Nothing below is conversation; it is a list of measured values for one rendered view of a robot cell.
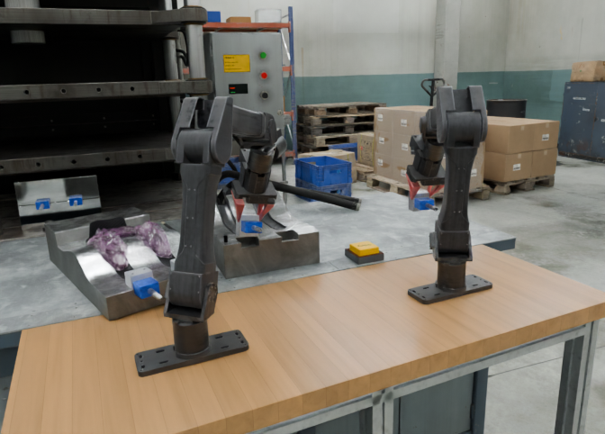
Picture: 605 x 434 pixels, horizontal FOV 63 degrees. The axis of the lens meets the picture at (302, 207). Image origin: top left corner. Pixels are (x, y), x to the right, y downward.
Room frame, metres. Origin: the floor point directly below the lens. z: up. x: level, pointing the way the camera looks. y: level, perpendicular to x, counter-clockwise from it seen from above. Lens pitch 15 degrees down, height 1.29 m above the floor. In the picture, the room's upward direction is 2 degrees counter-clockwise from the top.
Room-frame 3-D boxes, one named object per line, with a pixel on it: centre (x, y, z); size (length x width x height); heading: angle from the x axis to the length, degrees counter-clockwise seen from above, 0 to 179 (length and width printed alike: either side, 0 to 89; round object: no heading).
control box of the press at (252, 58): (2.17, 0.23, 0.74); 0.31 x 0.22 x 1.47; 112
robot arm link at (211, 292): (0.82, 0.21, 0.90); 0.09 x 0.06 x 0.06; 71
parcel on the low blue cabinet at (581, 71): (7.39, -4.23, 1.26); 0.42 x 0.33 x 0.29; 19
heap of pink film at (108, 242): (1.23, 0.46, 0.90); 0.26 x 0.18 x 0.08; 39
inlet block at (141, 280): (0.99, 0.34, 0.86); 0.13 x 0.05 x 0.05; 39
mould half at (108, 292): (1.23, 0.47, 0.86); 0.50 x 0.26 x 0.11; 39
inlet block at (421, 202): (1.36, -0.35, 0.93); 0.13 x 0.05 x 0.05; 11
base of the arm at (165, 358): (0.81, 0.21, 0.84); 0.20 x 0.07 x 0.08; 114
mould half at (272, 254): (1.44, 0.17, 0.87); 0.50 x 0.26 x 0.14; 22
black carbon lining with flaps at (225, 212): (1.42, 0.17, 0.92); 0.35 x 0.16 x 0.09; 22
